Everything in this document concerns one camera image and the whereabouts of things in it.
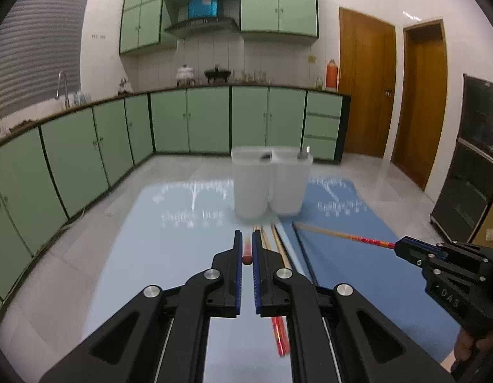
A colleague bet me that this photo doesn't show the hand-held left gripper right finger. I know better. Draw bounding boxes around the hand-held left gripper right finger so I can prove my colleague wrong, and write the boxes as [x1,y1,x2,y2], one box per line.
[252,230,455,383]

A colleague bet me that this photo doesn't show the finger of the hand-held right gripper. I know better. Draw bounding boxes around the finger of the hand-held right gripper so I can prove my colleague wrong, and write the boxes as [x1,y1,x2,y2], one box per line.
[395,249,427,268]
[395,237,449,257]

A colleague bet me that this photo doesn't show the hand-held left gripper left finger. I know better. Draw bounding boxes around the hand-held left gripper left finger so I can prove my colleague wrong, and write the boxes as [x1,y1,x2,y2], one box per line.
[39,230,244,383]

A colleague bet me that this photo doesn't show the dark brown chopstick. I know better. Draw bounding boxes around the dark brown chopstick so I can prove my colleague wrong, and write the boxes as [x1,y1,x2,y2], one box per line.
[277,223,316,285]
[292,224,312,267]

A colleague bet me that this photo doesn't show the white double utensil holder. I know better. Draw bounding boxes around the white double utensil holder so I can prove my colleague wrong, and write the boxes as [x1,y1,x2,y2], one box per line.
[231,146,315,220]

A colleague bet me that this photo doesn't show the person's right hand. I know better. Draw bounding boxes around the person's right hand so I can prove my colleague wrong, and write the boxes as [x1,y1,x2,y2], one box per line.
[454,327,493,371]

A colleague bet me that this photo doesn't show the cardboard box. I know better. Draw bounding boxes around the cardboard box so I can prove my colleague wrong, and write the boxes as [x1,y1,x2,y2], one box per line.
[475,191,493,245]

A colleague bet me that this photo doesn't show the light blue placemat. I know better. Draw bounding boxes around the light blue placemat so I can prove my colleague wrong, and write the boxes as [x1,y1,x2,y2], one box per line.
[91,179,311,383]

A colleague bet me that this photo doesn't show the dark blue printed placemat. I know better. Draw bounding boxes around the dark blue printed placemat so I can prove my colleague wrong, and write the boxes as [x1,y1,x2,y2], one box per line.
[278,175,463,368]

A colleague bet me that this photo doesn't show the black cabinet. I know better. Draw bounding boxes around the black cabinet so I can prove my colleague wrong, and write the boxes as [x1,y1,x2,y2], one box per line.
[430,73,493,245]

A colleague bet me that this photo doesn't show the recessed wooden door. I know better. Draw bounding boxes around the recessed wooden door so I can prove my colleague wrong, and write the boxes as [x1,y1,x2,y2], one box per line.
[392,18,449,192]

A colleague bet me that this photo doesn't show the closed wooden door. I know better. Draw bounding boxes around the closed wooden door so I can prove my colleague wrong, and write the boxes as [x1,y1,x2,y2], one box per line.
[338,6,397,159]

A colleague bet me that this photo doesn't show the green base cabinets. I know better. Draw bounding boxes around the green base cabinets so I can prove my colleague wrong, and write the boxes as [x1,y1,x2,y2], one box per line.
[0,85,351,312]

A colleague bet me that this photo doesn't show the orange thermos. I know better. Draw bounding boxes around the orange thermos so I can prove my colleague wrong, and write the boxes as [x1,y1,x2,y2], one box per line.
[325,58,340,91]

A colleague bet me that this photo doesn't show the row of glass cups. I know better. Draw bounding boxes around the row of glass cups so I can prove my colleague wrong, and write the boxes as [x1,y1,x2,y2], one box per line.
[234,70,268,85]

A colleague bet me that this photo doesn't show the black pot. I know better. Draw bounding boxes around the black pot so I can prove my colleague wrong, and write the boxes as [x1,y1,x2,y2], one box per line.
[204,64,233,86]

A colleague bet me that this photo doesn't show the white pot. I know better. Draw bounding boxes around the white pot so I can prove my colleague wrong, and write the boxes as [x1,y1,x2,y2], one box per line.
[175,64,198,87]

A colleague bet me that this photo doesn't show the range hood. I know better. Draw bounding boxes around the range hood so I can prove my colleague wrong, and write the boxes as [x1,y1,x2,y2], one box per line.
[164,16,239,41]

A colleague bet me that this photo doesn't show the metal faucet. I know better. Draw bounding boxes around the metal faucet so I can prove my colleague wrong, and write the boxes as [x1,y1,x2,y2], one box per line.
[54,71,71,109]

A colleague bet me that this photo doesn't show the blue box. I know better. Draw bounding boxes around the blue box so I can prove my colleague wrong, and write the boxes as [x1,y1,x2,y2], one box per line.
[188,0,219,20]

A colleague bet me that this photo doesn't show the grey window blinds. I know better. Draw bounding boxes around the grey window blinds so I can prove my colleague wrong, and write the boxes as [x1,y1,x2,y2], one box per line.
[0,0,92,119]

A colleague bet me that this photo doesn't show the green wall cabinets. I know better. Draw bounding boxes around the green wall cabinets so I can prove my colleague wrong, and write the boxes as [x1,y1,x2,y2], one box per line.
[119,0,320,57]

